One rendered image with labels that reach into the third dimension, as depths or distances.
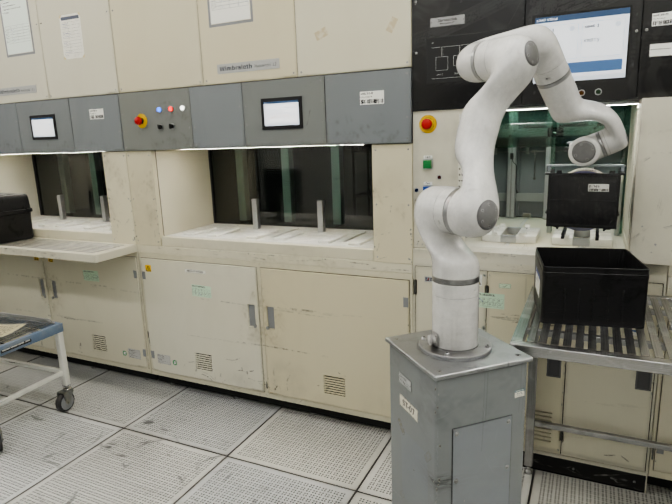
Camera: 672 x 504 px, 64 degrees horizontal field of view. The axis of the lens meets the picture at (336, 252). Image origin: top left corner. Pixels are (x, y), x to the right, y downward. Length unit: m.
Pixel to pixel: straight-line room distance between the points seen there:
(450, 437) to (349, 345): 1.08
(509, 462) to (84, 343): 2.60
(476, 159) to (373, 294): 1.07
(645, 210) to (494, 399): 0.88
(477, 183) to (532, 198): 1.64
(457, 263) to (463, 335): 0.19
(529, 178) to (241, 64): 1.53
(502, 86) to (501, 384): 0.73
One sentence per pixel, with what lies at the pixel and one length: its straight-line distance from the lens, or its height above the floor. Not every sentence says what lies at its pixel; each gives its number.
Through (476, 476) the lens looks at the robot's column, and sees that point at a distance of 1.52.
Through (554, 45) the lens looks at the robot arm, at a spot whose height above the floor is 1.53.
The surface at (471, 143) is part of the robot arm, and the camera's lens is 1.36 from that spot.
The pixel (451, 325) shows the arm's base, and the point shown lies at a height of 0.84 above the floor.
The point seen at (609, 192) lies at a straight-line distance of 1.92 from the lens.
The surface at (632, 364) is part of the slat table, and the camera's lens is 1.52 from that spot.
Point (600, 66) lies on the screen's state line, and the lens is 2.04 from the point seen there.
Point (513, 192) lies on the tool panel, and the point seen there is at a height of 1.00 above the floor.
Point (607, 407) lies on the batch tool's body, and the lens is 2.26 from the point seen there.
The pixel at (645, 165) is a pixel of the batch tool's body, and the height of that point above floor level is 1.19.
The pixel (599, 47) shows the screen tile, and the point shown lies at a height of 1.57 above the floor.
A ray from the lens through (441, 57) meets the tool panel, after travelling 2.11.
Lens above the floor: 1.32
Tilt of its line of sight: 12 degrees down
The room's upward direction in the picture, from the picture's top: 2 degrees counter-clockwise
